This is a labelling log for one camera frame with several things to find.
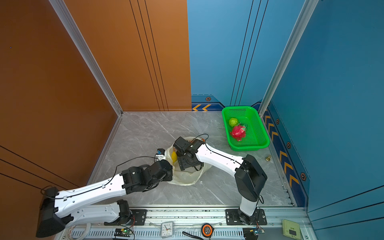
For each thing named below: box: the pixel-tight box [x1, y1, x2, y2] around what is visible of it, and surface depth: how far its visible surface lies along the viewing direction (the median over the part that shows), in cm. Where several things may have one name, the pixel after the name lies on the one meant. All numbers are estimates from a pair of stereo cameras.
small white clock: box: [160, 221, 174, 239], surface depth 70 cm
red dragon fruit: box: [230, 122, 247, 142], surface depth 99 cm
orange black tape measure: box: [201, 223, 215, 238], surface depth 69 cm
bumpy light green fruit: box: [229, 117, 239, 127], surface depth 107 cm
